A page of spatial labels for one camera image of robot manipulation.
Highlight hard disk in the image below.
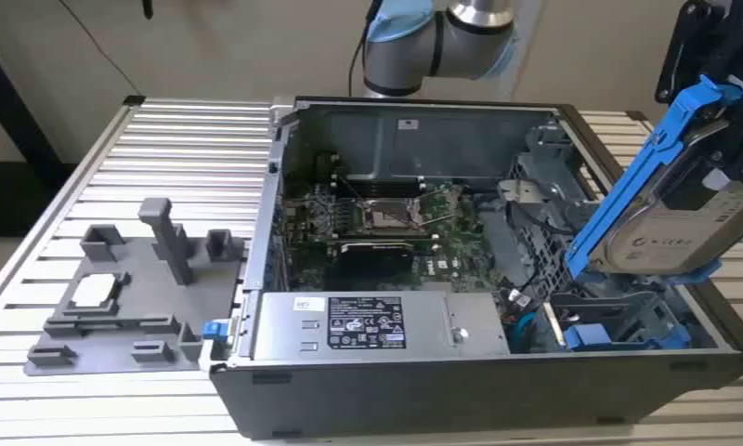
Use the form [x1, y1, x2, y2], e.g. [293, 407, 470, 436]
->
[564, 75, 743, 285]

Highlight black sleeved disk power wire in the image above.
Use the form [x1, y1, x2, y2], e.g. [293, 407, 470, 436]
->
[504, 203, 575, 303]

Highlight disk bay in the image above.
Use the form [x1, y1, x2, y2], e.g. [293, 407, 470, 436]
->
[547, 277, 720, 355]

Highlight empty blue disk carrier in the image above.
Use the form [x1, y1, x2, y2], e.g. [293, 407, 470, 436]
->
[563, 323, 610, 350]

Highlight metal drive cage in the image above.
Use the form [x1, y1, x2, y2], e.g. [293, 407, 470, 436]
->
[498, 125, 603, 299]

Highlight green motherboard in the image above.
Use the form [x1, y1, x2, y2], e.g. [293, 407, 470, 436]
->
[281, 178, 508, 294]

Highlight CPU socket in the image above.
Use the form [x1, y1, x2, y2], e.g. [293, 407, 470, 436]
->
[355, 197, 426, 233]

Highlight black graphics card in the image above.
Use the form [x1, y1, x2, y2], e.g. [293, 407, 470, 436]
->
[323, 239, 416, 293]

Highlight silver power supply unit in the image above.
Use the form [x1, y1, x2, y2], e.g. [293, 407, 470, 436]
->
[250, 290, 510, 360]

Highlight black open PC case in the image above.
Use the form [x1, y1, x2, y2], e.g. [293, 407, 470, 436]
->
[207, 95, 743, 441]

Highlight blue case latch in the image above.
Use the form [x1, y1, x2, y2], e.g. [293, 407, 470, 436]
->
[201, 320, 233, 345]

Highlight grey parts rack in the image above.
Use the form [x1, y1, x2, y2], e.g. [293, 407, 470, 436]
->
[22, 197, 249, 376]

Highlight silver CPU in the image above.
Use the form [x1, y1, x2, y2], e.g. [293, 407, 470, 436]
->
[71, 274, 119, 308]

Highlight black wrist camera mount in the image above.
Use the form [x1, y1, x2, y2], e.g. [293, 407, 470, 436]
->
[654, 0, 704, 105]

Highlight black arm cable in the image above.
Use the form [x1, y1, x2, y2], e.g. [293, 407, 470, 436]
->
[347, 0, 382, 97]

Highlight blue flat cable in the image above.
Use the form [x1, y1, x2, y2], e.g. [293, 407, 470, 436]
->
[511, 309, 539, 355]

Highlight thin black wall cable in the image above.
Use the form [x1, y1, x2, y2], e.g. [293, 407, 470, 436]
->
[58, 0, 147, 99]

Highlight black desk frame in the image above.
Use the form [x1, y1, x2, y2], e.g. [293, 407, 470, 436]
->
[0, 25, 79, 239]

